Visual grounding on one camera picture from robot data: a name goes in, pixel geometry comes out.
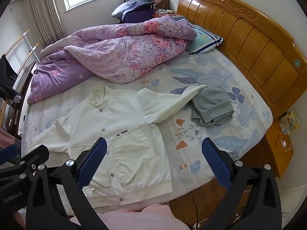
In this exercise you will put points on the purple floral quilt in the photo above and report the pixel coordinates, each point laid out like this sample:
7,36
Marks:
120,52

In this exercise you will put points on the white snap-button jacket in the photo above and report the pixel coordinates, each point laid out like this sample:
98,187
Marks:
124,124

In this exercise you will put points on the person's pink trousers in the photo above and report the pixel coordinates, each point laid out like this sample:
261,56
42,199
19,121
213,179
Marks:
148,218

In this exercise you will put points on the black clothing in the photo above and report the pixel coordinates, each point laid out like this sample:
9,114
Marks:
7,79

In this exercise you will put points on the wooden headboard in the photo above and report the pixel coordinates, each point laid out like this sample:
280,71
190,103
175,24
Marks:
251,33

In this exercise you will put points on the wooden nightstand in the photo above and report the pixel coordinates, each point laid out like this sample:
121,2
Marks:
271,153

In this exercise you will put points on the leaf print bed sheet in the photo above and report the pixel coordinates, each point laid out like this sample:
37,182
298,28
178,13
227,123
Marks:
239,129

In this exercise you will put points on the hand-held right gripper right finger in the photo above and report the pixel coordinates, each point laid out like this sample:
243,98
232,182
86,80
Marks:
215,163

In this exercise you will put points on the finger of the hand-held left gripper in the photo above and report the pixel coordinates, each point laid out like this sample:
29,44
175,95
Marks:
36,157

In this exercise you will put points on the teal striped pillow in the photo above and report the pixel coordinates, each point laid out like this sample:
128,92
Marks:
203,39

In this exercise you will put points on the wooden clothes rack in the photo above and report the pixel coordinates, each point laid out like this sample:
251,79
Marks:
24,37

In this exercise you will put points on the folded grey pants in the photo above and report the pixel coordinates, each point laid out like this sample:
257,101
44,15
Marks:
211,103

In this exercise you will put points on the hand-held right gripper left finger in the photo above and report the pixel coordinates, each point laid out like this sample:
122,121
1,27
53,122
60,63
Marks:
93,163

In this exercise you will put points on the yellow box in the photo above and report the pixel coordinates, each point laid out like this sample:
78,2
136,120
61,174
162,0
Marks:
289,122

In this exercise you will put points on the dark blue bedding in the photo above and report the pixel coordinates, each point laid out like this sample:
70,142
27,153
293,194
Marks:
139,10

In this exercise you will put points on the beige curtain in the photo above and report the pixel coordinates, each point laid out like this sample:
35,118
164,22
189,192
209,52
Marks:
45,16

